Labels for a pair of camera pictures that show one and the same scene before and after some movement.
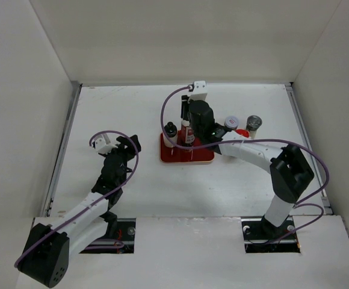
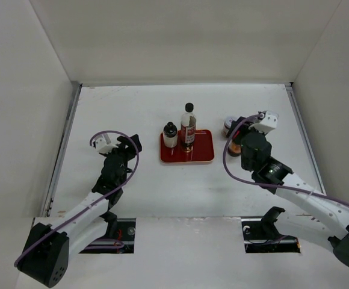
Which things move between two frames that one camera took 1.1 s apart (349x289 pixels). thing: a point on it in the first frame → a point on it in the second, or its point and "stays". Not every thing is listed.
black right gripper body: (186, 114) → (239, 139)
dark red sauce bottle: (187, 137) stays
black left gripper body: (126, 154) stays
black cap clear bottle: (172, 131) stays
